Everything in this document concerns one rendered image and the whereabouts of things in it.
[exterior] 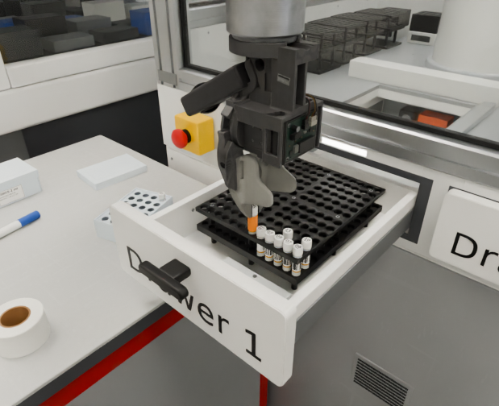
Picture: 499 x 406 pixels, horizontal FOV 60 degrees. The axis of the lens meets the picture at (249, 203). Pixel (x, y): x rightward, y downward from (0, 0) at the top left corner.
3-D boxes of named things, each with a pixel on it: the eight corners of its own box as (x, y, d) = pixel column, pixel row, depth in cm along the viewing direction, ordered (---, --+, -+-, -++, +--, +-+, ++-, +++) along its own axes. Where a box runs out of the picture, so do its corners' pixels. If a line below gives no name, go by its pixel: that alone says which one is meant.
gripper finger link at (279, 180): (286, 226, 52) (287, 158, 47) (249, 208, 55) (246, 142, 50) (301, 214, 54) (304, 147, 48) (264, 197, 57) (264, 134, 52)
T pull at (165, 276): (181, 304, 45) (180, 294, 44) (138, 271, 49) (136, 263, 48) (206, 286, 47) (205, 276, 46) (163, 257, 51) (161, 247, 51)
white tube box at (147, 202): (135, 248, 75) (132, 230, 73) (97, 237, 78) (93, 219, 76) (174, 213, 85) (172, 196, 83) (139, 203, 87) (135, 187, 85)
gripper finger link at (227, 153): (226, 195, 48) (227, 118, 44) (217, 190, 49) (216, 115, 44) (255, 181, 51) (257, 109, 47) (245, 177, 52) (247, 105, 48)
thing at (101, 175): (96, 191, 92) (94, 184, 91) (77, 176, 97) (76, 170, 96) (147, 171, 99) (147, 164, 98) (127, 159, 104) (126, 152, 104)
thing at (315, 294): (280, 361, 47) (283, 321, 43) (136, 259, 61) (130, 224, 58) (428, 209, 72) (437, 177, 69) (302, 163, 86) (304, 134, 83)
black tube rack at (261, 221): (294, 300, 54) (297, 260, 50) (197, 243, 64) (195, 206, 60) (379, 224, 68) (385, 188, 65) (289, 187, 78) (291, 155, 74)
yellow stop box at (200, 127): (197, 158, 87) (194, 124, 83) (174, 147, 91) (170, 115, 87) (215, 150, 90) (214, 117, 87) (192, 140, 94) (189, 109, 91)
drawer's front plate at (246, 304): (281, 390, 45) (286, 315, 40) (121, 268, 62) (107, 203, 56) (292, 379, 47) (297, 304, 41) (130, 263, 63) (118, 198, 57)
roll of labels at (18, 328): (40, 310, 63) (32, 289, 61) (58, 339, 58) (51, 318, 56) (-13, 335, 59) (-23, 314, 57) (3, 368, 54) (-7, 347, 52)
